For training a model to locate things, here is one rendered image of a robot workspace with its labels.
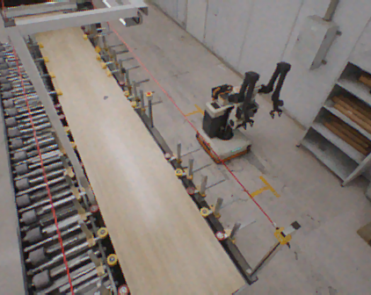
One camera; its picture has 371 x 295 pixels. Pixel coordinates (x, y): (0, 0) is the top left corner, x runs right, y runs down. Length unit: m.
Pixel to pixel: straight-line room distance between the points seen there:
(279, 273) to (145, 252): 1.68
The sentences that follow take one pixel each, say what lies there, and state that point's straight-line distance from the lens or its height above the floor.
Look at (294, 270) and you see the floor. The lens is 3.39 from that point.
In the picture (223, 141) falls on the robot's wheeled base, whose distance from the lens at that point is 3.78.
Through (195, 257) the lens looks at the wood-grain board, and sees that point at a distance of 2.19.
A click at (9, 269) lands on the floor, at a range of 3.56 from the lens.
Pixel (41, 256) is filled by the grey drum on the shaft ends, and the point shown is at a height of 0.84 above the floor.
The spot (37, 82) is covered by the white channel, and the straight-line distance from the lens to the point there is 1.63.
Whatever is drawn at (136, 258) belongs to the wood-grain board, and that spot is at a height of 0.90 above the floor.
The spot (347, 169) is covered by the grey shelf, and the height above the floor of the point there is 0.14.
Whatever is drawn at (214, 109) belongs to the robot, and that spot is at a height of 0.81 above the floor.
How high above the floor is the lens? 2.98
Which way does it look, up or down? 49 degrees down
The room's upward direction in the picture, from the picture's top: 3 degrees clockwise
